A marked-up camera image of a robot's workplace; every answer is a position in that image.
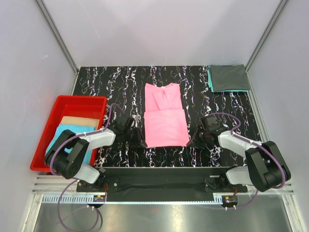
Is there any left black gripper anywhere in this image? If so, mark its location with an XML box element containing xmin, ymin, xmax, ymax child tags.
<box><xmin>124</xmin><ymin>126</ymin><xmax>147</xmax><ymax>148</ymax></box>

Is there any pink t shirt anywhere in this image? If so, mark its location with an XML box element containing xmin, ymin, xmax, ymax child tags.
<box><xmin>144</xmin><ymin>83</ymin><xmax>189</xmax><ymax>148</ymax></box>

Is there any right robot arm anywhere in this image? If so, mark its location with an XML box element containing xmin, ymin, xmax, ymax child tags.
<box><xmin>187</xmin><ymin>114</ymin><xmax>291</xmax><ymax>192</ymax></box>

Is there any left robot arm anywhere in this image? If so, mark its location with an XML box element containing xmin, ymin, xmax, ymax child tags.
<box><xmin>44</xmin><ymin>116</ymin><xmax>147</xmax><ymax>191</ymax></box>

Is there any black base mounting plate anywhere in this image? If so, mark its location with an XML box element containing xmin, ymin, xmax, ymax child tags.
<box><xmin>76</xmin><ymin>167</ymin><xmax>248</xmax><ymax>204</ymax></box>

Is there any light blue t shirt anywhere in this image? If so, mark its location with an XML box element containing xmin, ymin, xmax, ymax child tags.
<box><xmin>45</xmin><ymin>124</ymin><xmax>96</xmax><ymax>164</ymax></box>

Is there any folded dark grey t shirt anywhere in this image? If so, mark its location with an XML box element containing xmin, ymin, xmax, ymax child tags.
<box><xmin>209</xmin><ymin>64</ymin><xmax>251</xmax><ymax>91</ymax></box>

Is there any folded teal t shirt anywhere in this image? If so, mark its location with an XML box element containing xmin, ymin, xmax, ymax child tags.
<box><xmin>207</xmin><ymin>68</ymin><xmax>249</xmax><ymax>93</ymax></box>

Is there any beige t shirt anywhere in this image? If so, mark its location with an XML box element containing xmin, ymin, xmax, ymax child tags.
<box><xmin>60</xmin><ymin>116</ymin><xmax>99</xmax><ymax>129</ymax></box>

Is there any red plastic bin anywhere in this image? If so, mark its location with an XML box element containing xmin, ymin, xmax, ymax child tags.
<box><xmin>30</xmin><ymin>95</ymin><xmax>107</xmax><ymax>172</ymax></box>

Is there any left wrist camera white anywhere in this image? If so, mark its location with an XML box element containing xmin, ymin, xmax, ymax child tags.
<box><xmin>131</xmin><ymin>115</ymin><xmax>140</xmax><ymax>128</ymax></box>

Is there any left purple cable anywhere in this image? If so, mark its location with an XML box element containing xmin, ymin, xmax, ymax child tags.
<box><xmin>49</xmin><ymin>103</ymin><xmax>126</xmax><ymax>232</ymax></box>

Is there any slotted cable duct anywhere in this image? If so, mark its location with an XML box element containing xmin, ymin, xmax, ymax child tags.
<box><xmin>43</xmin><ymin>194</ymin><xmax>239</xmax><ymax>205</ymax></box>

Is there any right aluminium frame post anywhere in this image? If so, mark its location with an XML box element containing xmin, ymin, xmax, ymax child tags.
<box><xmin>245</xmin><ymin>0</ymin><xmax>289</xmax><ymax>72</ymax></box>

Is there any aluminium frame post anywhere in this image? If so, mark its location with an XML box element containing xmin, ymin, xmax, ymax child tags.
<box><xmin>245</xmin><ymin>0</ymin><xmax>289</xmax><ymax>72</ymax></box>
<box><xmin>34</xmin><ymin>0</ymin><xmax>79</xmax><ymax>74</ymax></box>

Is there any left aluminium frame post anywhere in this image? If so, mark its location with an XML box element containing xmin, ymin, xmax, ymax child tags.
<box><xmin>34</xmin><ymin>0</ymin><xmax>79</xmax><ymax>74</ymax></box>

